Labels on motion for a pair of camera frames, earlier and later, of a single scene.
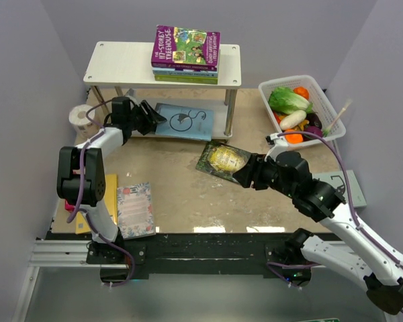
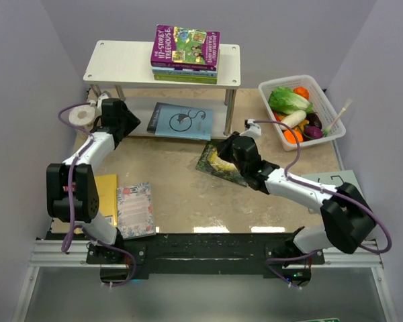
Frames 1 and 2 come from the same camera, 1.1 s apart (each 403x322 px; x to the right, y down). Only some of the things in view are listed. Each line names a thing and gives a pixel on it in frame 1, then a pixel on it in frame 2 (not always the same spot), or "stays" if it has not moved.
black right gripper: x=252 y=171 → x=223 y=153
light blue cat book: x=185 y=122 stays
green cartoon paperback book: x=195 y=79 stays
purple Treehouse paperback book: x=185 y=49 stays
